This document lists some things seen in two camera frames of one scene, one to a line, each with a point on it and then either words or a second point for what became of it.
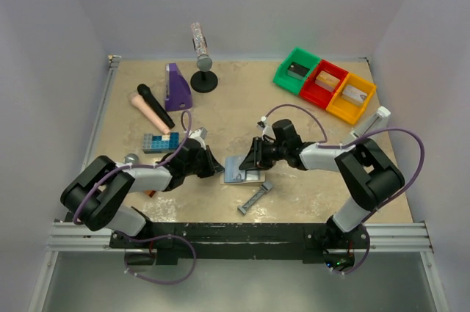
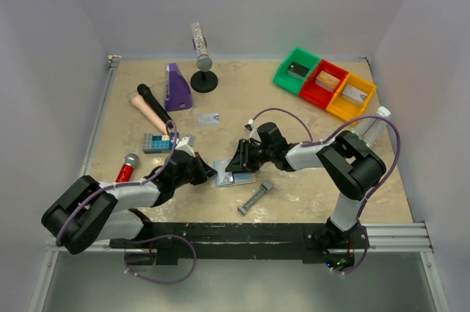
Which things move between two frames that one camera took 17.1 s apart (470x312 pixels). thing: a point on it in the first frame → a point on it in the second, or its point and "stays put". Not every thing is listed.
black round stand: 204,81 stays put
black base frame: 241,242 stays put
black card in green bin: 297,70 stays put
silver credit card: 233,175 → 208,119
